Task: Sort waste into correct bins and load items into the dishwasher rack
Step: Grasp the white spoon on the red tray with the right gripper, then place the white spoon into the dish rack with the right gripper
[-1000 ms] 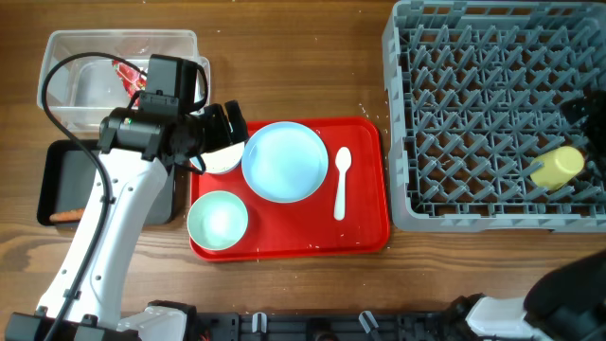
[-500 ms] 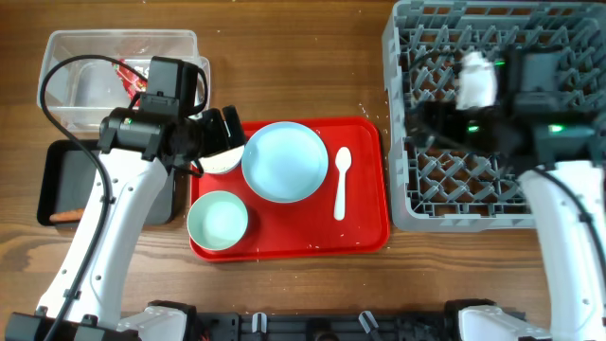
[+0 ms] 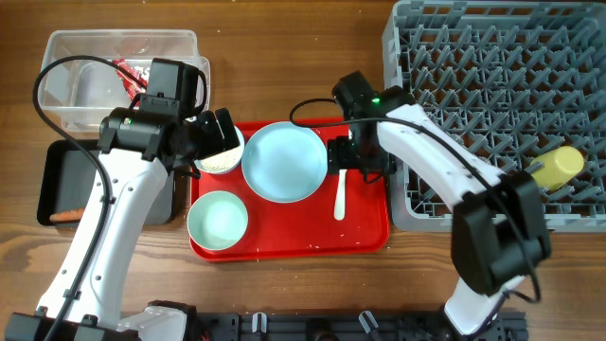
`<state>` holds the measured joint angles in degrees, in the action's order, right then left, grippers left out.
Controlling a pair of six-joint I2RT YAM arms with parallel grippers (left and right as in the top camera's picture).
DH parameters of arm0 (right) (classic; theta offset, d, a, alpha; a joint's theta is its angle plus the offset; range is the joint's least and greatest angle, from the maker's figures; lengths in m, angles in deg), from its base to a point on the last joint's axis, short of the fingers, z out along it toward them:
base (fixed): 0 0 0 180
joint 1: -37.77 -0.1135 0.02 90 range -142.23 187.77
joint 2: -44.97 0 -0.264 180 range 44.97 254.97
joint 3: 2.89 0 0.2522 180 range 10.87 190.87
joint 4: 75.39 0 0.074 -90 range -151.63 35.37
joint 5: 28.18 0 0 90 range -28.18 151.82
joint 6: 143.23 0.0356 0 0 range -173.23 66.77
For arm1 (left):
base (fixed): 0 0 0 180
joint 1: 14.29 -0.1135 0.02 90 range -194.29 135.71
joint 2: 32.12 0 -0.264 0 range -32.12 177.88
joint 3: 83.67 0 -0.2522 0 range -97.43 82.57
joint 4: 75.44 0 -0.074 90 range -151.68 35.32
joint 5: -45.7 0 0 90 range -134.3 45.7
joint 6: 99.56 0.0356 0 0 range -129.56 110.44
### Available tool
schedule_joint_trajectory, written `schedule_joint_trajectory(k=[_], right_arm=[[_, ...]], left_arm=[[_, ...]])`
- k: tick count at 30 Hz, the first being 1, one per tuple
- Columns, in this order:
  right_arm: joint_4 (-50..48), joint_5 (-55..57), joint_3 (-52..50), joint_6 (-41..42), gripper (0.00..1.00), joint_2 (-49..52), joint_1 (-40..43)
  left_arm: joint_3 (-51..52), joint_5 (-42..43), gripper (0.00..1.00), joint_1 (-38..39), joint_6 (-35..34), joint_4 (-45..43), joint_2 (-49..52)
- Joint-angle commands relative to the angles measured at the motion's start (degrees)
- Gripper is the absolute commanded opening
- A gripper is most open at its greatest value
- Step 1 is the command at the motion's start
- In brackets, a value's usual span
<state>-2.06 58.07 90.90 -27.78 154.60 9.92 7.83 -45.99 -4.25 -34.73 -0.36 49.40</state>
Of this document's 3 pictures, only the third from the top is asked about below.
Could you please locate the mint green empty bowl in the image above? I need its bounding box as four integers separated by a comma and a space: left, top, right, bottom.
187, 190, 249, 251

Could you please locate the black tray bin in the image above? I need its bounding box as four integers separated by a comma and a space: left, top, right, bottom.
37, 140, 174, 226

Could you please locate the clear plastic bin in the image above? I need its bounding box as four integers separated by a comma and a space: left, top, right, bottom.
37, 29, 210, 134

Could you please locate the red serving tray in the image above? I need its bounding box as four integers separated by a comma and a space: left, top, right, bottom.
188, 117, 392, 262

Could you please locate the yellow plastic cup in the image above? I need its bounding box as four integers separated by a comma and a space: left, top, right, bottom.
531, 146, 584, 191

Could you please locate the red snack wrapper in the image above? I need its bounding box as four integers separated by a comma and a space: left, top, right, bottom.
113, 59, 148, 99

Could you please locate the orange carrot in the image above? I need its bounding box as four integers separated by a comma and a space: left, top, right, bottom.
49, 208, 84, 224

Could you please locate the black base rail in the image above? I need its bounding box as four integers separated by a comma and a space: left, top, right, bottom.
193, 310, 529, 341

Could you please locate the light blue plate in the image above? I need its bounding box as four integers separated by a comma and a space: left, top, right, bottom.
241, 121, 328, 204

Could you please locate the left black cable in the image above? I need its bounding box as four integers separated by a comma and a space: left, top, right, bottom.
31, 54, 152, 341

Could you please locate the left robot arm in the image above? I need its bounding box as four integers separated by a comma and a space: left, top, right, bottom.
5, 58, 240, 341

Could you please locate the grey dishwasher rack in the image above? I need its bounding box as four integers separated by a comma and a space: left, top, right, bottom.
382, 1, 605, 233

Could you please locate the white plastic spoon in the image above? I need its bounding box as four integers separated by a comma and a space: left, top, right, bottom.
333, 169, 348, 221

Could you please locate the light blue rice bowl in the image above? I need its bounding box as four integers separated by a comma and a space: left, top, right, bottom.
194, 127, 245, 174

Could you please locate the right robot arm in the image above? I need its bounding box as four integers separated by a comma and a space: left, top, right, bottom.
328, 71, 551, 339

